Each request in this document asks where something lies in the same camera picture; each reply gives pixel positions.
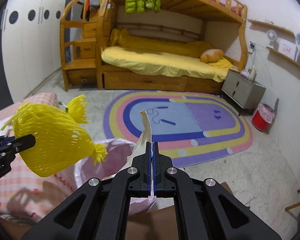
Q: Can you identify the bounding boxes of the wooden staircase drawers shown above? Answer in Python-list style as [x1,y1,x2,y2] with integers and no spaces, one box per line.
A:
[59,0,103,90]

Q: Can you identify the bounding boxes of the pink trash bag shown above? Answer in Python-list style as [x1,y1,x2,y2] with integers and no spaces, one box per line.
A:
[73,138,158,215]

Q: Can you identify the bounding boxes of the pink checkered tablecloth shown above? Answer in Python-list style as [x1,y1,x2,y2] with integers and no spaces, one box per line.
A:
[0,92,79,224]

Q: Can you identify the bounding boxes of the white grey wardrobe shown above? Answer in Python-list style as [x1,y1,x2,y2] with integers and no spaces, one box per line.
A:
[0,0,70,109]

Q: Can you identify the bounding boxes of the wooden bunk bed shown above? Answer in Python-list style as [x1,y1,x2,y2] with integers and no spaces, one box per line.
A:
[96,0,248,94]

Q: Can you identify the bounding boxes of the colourful rainbow rug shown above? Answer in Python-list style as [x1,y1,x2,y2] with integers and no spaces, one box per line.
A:
[103,90,253,167]

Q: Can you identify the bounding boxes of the grey nightstand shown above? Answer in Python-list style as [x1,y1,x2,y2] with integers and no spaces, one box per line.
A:
[222,69,266,115]

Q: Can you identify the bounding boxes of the red trash bin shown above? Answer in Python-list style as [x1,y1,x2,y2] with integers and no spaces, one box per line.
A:
[251,103,276,133]

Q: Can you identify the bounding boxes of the yellow bed sheet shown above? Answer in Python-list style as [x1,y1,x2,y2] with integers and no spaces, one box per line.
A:
[101,29,234,83]

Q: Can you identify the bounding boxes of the orange plush pillow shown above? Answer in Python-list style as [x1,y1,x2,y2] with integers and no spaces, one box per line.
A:
[200,49,224,63]

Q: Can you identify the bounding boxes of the yellow foam fruit net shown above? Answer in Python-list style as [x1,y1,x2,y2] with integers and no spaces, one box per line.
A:
[1,94,108,177]

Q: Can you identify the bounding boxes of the small white fan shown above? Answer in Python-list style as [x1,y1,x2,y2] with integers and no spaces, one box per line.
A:
[267,29,277,49]

